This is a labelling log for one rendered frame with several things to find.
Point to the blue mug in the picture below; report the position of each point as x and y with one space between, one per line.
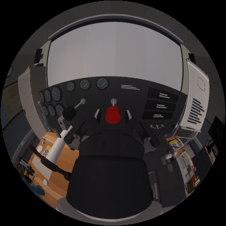
37 189

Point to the grey projection screen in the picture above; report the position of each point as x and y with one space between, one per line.
114 53

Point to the white stopwatch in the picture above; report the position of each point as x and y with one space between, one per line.
45 182

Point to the grey column lock block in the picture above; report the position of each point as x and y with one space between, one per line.
61 123

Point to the white printed card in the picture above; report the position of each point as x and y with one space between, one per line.
46 152

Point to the silver pin with red grip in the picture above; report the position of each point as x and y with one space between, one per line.
188 170

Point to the orange book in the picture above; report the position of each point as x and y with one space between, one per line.
196 180

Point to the blue pen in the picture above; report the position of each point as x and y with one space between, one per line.
42 113

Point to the white pen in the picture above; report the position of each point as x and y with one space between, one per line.
45 137

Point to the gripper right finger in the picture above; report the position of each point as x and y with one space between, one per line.
150 134

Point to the round wall clock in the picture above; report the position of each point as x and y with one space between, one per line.
10 71

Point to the round white disc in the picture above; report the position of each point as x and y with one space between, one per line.
40 148

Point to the grey trim wheel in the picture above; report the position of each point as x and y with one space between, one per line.
155 190

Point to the black wall speaker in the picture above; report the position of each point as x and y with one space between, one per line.
191 58

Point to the white flap lever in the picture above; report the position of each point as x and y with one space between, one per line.
169 155

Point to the red mixture knob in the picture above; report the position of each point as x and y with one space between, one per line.
113 115

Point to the small black knob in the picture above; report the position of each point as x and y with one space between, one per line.
173 126

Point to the beige wall chart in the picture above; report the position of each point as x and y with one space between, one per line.
11 106

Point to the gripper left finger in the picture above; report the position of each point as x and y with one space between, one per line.
76 130

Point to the black throttle knob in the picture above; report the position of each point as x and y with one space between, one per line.
69 113

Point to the round dark gauge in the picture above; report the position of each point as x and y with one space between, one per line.
59 108
70 86
102 83
85 84
56 93
41 97
47 95
52 110
45 110

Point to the black radio panel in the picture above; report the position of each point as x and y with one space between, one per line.
163 95
160 105
157 115

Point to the silver toggle switch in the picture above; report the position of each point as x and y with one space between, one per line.
151 126
157 126
162 125

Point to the yellow and blue checklist card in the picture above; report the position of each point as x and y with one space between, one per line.
176 143
182 152

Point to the dark headset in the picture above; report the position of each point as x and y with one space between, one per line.
26 171

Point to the beige kneeboard pad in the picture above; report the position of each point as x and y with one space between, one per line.
41 166

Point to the dark cockpit trainer body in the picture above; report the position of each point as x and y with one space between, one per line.
123 95

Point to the brown book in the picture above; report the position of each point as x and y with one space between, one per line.
189 188

